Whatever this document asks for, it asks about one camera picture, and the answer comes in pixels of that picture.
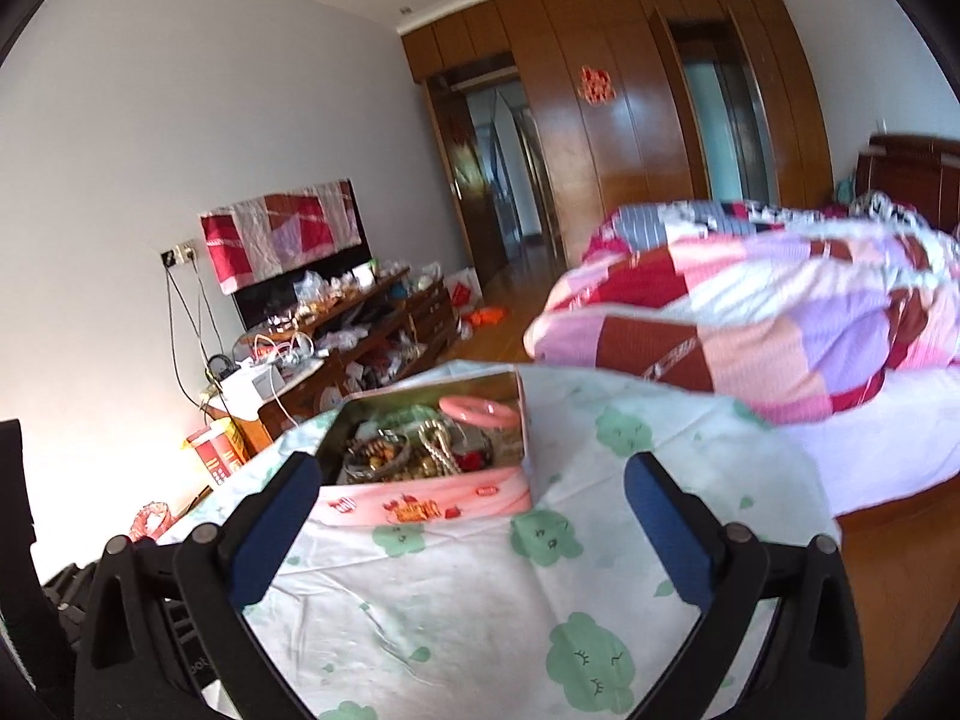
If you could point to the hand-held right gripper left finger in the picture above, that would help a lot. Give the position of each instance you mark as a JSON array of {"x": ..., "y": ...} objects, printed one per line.
[{"x": 274, "y": 536}]

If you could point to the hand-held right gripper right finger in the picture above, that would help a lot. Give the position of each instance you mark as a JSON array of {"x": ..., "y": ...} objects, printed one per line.
[{"x": 667, "y": 536}]

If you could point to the pink tin box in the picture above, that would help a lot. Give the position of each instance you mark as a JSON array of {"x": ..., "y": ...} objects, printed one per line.
[{"x": 420, "y": 501}]

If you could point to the yellow red sack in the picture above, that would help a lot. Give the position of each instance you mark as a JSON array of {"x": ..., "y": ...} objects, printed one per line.
[{"x": 221, "y": 457}]

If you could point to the bin with pink bag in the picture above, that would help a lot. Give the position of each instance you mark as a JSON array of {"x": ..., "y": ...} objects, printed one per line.
[{"x": 150, "y": 521}]

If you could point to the white box device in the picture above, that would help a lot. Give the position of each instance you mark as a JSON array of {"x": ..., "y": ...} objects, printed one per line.
[{"x": 251, "y": 390}]

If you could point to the white green-print cloth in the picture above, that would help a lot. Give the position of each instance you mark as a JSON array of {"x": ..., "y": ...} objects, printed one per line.
[{"x": 465, "y": 615}]

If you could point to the pink bangle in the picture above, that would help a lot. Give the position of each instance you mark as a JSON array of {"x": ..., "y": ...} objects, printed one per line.
[{"x": 480, "y": 412}]

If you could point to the black television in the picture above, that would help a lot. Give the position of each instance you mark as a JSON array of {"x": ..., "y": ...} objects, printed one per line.
[{"x": 262, "y": 300}]

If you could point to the white bed sheet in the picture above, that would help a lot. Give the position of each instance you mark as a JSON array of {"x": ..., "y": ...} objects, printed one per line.
[{"x": 885, "y": 442}]

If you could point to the pink patchwork quilt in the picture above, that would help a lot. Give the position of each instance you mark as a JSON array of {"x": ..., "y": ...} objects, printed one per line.
[{"x": 750, "y": 300}]

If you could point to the wooden television cabinet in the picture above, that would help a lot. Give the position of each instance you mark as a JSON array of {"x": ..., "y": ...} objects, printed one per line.
[{"x": 405, "y": 322}]

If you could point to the orange plastic bag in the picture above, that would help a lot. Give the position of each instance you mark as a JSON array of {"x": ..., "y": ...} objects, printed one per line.
[{"x": 484, "y": 316}]

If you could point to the red patchwork cover cloth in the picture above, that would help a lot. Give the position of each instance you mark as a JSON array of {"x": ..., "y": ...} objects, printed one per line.
[{"x": 277, "y": 232}]

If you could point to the white red shopping bag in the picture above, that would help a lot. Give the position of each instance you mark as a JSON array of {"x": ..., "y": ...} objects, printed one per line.
[{"x": 465, "y": 292}]

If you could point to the brown wooden door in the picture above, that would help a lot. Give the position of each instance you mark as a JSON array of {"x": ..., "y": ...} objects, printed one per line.
[{"x": 461, "y": 195}]

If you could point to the black white pillow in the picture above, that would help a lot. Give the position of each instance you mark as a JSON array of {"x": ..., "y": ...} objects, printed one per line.
[{"x": 885, "y": 206}]

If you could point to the brown wooden wardrobe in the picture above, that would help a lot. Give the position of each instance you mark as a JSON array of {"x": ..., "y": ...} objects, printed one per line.
[{"x": 630, "y": 127}]

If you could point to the dark wooden headboard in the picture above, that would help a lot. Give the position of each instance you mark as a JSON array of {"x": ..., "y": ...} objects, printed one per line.
[{"x": 911, "y": 172}]

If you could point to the red paper decoration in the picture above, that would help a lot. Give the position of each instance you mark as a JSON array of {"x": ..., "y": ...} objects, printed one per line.
[{"x": 595, "y": 85}]

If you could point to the wall socket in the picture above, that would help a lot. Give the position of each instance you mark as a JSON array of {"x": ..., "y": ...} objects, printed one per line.
[{"x": 177, "y": 253}]

